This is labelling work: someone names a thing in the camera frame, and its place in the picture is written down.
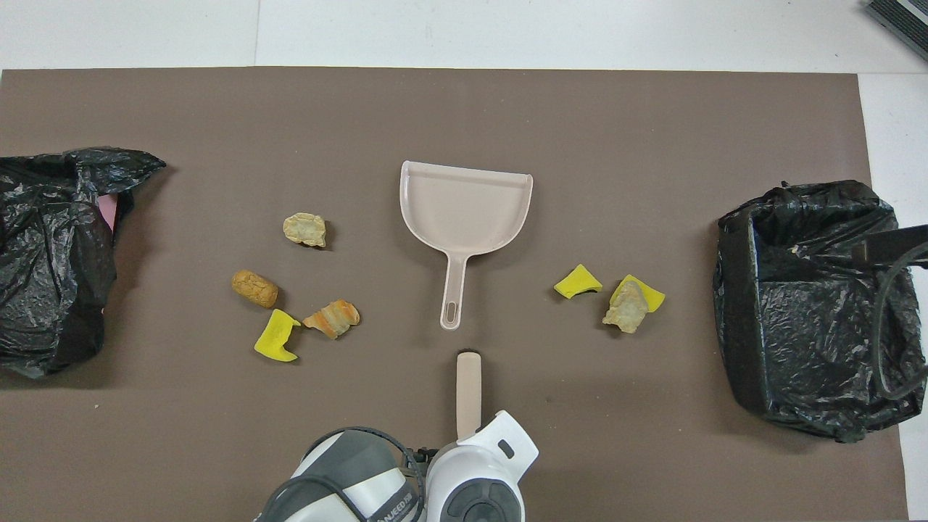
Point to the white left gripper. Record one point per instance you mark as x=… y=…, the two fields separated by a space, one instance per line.
x=507 y=435

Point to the yellow sponge piece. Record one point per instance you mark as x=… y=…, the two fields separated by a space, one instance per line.
x=650 y=296
x=274 y=339
x=576 y=283

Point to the beige layered chunk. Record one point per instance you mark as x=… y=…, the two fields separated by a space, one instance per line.
x=626 y=310

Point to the orange striped croissant toy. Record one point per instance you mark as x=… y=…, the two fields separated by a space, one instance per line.
x=333 y=319

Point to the beige plastic dustpan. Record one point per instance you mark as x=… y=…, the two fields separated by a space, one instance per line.
x=464 y=210

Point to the pale cream chunk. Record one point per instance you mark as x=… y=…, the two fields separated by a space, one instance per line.
x=304 y=229

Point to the brown bread roll toy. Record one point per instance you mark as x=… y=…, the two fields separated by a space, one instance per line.
x=254 y=288

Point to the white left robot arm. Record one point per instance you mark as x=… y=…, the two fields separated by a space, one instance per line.
x=348 y=471

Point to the black bag lined open bin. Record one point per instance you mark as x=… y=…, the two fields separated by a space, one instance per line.
x=797 y=326

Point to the pink plastic bin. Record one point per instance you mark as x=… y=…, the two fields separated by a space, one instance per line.
x=109 y=210

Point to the crumpled black trash bag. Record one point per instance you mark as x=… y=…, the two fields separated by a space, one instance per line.
x=43 y=290

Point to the brown table mat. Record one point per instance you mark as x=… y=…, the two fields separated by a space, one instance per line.
x=464 y=109

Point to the dark grey ribbed panel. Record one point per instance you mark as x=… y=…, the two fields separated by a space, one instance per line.
x=906 y=18

